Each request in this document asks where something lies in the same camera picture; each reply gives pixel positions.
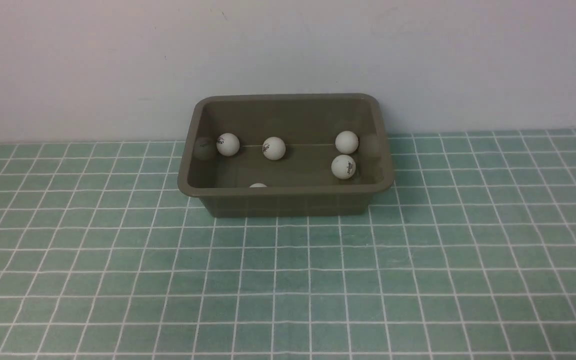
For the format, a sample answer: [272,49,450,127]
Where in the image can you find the green checked tablecloth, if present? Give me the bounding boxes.
[0,129,576,360]

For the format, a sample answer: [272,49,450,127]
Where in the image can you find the olive plastic storage bin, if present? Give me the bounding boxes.
[177,93,395,218]

